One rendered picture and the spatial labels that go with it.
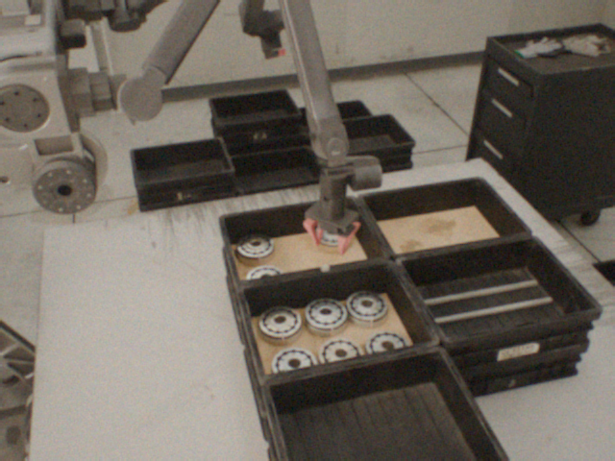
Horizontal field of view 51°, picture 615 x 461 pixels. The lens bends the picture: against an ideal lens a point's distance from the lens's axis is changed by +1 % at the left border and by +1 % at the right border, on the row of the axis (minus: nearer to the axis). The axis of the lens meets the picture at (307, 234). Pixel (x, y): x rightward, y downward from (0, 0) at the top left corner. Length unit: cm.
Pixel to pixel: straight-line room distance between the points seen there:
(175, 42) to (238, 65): 338
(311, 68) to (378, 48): 361
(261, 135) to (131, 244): 114
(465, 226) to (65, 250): 123
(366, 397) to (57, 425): 72
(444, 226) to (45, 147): 110
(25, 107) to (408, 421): 96
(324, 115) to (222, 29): 326
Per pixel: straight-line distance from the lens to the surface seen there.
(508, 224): 186
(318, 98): 128
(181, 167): 286
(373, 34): 482
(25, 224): 359
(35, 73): 120
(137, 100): 120
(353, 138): 303
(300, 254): 177
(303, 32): 127
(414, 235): 187
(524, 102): 297
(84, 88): 121
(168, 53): 123
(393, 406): 142
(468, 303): 168
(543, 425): 164
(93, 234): 217
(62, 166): 155
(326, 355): 146
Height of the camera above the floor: 195
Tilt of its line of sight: 37 degrees down
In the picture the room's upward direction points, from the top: straight up
